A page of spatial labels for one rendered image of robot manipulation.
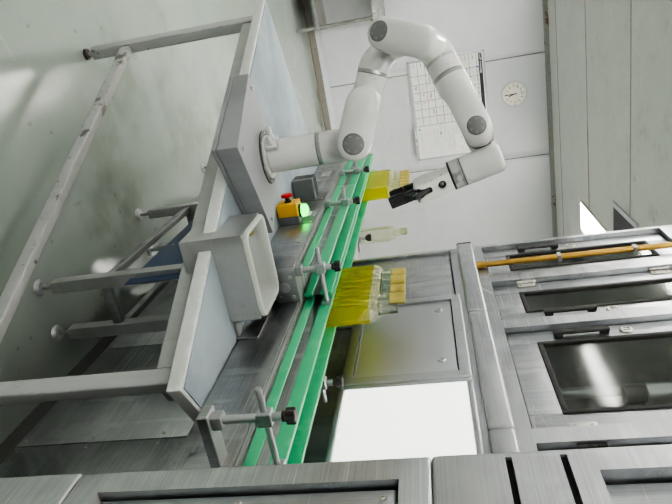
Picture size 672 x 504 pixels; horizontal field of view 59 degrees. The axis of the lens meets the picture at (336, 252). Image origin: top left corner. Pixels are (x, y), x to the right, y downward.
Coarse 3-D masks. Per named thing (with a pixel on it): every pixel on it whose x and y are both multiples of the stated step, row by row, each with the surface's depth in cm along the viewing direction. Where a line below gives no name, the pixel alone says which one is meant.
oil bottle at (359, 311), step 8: (336, 304) 166; (344, 304) 165; (352, 304) 164; (360, 304) 163; (368, 304) 162; (376, 304) 163; (336, 312) 163; (344, 312) 163; (352, 312) 162; (360, 312) 162; (368, 312) 162; (376, 312) 162; (328, 320) 164; (336, 320) 164; (344, 320) 164; (352, 320) 163; (360, 320) 163; (368, 320) 163; (376, 320) 163
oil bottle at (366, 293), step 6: (336, 294) 171; (342, 294) 171; (348, 294) 170; (354, 294) 169; (360, 294) 169; (366, 294) 168; (372, 294) 167; (378, 294) 168; (336, 300) 168; (342, 300) 168; (378, 300) 167
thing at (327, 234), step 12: (348, 168) 270; (348, 180) 250; (336, 192) 234; (348, 192) 231; (324, 216) 207; (336, 216) 205; (324, 228) 195; (336, 228) 193; (312, 240) 186; (324, 240) 185; (336, 240) 183; (312, 252) 176; (324, 252) 174; (312, 264) 168
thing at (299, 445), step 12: (360, 216) 256; (360, 228) 241; (348, 252) 218; (348, 264) 207; (324, 336) 162; (324, 348) 156; (324, 360) 150; (324, 372) 145; (312, 384) 141; (312, 396) 136; (312, 408) 132; (300, 420) 129; (312, 420) 128; (300, 432) 125; (300, 444) 121; (300, 456) 118
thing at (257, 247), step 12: (252, 228) 142; (264, 228) 153; (252, 240) 155; (264, 240) 154; (252, 252) 156; (264, 252) 156; (252, 264) 140; (264, 264) 157; (252, 276) 141; (264, 276) 158; (276, 276) 158; (264, 288) 159; (276, 288) 158; (264, 300) 152; (264, 312) 144
